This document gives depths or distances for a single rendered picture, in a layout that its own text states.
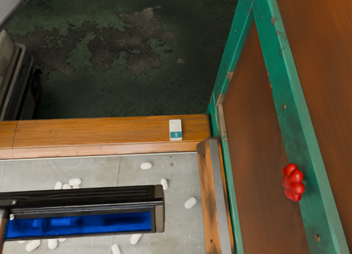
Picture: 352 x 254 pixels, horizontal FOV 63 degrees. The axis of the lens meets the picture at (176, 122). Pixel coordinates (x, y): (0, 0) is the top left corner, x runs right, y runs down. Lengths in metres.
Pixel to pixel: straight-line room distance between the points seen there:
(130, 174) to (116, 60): 1.25
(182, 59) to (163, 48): 0.16
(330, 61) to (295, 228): 0.22
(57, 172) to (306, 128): 0.71
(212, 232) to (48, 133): 0.54
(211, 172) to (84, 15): 1.79
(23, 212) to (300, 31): 0.46
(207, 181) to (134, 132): 0.27
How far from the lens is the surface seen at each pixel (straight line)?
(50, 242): 0.85
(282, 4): 0.46
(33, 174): 0.93
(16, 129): 0.98
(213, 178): 0.74
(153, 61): 1.98
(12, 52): 1.72
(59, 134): 0.92
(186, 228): 0.83
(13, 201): 0.51
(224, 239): 0.72
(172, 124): 0.86
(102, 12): 2.31
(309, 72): 0.38
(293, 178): 0.35
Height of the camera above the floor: 1.57
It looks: 64 degrees down
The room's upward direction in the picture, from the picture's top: 5 degrees clockwise
